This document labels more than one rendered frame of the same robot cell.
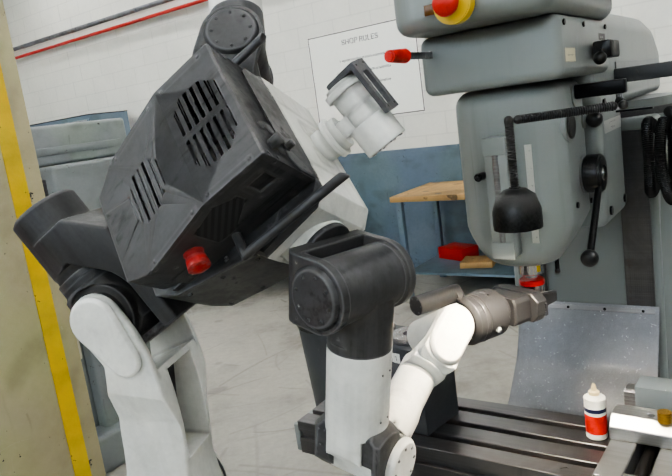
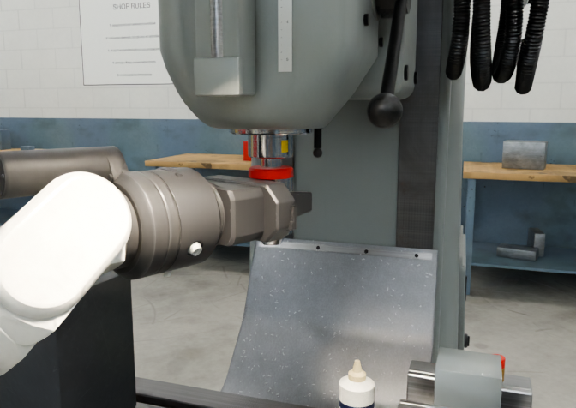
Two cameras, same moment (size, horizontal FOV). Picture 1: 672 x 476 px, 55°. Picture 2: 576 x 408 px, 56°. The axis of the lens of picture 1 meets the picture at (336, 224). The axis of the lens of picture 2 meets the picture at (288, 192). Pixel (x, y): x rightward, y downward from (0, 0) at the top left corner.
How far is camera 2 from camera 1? 73 cm
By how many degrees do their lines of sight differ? 18
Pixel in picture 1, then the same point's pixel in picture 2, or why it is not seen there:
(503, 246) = (217, 64)
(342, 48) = (113, 13)
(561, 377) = (302, 347)
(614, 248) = (386, 166)
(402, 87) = not seen: hidden behind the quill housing
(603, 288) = (366, 223)
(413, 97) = not seen: hidden behind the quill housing
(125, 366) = not seen: outside the picture
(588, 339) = (342, 293)
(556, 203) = not seen: outside the picture
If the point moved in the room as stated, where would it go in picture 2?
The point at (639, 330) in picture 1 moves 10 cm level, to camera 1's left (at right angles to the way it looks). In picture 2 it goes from (410, 282) to (354, 288)
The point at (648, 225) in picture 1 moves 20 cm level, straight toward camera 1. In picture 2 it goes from (434, 134) to (453, 142)
